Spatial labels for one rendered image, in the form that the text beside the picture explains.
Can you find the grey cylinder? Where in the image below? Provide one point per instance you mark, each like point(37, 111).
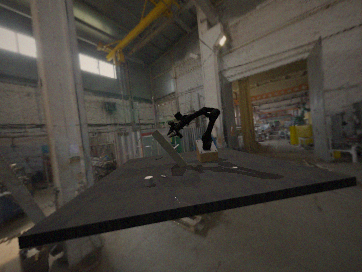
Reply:
point(149, 180)

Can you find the beige flat service panel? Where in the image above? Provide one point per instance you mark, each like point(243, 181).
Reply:
point(169, 148)

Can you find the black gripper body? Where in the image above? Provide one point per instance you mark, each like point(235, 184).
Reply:
point(177, 128)

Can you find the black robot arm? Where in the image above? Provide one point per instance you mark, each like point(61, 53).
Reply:
point(206, 137)

